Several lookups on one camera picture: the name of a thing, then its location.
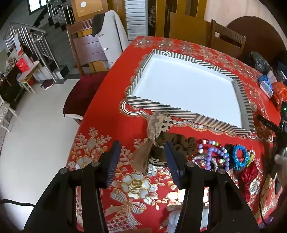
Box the grey hair tie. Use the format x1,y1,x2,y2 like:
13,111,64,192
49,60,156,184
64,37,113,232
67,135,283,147
190,154,219,172

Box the brown scrunchie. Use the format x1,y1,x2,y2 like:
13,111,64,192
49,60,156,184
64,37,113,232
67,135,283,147
155,133,198,162

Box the dark red shoes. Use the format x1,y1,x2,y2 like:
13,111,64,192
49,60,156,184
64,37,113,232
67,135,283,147
40,79,55,90

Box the white jacket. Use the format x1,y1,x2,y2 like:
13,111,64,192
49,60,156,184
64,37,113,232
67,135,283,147
92,10,130,70

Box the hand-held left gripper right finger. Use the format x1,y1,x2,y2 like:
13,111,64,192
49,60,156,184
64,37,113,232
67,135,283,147
164,141,260,233

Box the multicolour bead bracelet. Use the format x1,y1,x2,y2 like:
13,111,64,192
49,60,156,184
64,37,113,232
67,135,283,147
197,138,226,162

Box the dark patterned bag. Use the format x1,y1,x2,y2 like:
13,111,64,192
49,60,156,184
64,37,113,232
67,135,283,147
249,51,273,72

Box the person's right hand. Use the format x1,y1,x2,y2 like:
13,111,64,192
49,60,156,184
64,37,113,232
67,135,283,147
275,154,287,177

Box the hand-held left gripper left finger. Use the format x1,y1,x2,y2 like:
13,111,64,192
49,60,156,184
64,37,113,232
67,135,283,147
23,140,121,233

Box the blue tissue pack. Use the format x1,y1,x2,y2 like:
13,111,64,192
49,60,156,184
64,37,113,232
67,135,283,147
258,72,278,98

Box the brown wooden chair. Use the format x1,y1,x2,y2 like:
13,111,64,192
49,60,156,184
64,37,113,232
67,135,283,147
169,12,213,48

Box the small white side table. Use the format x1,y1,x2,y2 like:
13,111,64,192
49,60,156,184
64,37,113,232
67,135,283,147
17,60,44,95

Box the red satin hair bow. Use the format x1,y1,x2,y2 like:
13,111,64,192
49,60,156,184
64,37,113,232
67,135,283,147
237,161,260,202

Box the blue bead bracelet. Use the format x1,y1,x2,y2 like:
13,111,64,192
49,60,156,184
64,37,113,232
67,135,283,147
232,144,251,172

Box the cardboard box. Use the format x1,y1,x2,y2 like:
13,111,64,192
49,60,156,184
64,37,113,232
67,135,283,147
70,0,108,23

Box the purple bead bracelet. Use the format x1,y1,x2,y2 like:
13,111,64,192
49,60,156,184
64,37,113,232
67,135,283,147
206,146,231,172

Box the slatted wooden chair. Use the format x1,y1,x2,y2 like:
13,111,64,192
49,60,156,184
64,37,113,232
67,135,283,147
210,20,246,59

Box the dark wooden cabinet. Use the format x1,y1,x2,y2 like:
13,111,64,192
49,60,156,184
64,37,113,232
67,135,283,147
0,65,25,111

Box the metal stair railing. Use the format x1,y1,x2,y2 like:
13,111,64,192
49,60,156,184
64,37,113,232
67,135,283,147
3,22,60,82

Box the striped cardboard tray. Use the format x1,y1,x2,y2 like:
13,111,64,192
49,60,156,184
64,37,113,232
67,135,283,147
124,50,256,137

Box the white carved chair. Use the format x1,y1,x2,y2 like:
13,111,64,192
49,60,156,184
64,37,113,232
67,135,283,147
0,96,18,133

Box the wooden chair with red cushion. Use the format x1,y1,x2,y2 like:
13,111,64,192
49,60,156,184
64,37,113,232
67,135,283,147
63,19,126,126

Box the black cable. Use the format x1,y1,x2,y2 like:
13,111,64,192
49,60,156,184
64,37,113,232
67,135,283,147
0,198,34,208

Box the dark round tabletop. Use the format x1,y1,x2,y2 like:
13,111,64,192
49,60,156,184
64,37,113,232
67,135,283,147
226,16,283,66

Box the black scrunchie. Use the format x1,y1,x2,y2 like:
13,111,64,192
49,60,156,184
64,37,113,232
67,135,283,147
224,143,238,157

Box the red gift bag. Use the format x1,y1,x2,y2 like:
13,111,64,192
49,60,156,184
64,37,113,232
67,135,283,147
15,57,34,72

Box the red floral tablecloth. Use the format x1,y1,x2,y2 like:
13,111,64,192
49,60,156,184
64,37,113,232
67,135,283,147
65,36,287,233

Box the leopard print hair bow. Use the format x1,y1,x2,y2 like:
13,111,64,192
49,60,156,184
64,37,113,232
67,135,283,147
132,111,174,174

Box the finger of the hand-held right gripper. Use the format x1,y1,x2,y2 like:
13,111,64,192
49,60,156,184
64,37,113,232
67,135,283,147
257,115,282,135

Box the red plastic bag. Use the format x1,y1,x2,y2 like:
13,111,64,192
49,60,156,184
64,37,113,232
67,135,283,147
271,82,287,106

